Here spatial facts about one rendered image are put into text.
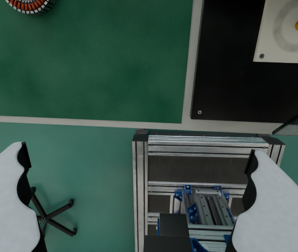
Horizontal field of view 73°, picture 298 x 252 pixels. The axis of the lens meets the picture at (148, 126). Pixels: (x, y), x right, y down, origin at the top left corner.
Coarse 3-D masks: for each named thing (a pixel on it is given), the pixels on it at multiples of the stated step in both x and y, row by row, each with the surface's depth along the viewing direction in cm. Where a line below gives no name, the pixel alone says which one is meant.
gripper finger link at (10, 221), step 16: (16, 144) 10; (0, 160) 9; (16, 160) 9; (0, 176) 8; (16, 176) 8; (0, 192) 8; (16, 192) 8; (0, 208) 7; (16, 208) 7; (0, 224) 6; (16, 224) 6; (32, 224) 6; (0, 240) 6; (16, 240) 6; (32, 240) 6
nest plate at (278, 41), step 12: (276, 0) 40; (288, 0) 40; (264, 12) 41; (276, 12) 41; (288, 12) 41; (264, 24) 42; (276, 24) 42; (288, 24) 42; (264, 36) 43; (276, 36) 43; (288, 36) 43; (264, 48) 44; (276, 48) 44; (288, 48) 43; (264, 60) 44; (276, 60) 44; (288, 60) 44
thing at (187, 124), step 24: (192, 24) 46; (192, 48) 47; (192, 72) 49; (0, 120) 56; (24, 120) 56; (48, 120) 56; (72, 120) 55; (96, 120) 55; (192, 120) 54; (216, 120) 53
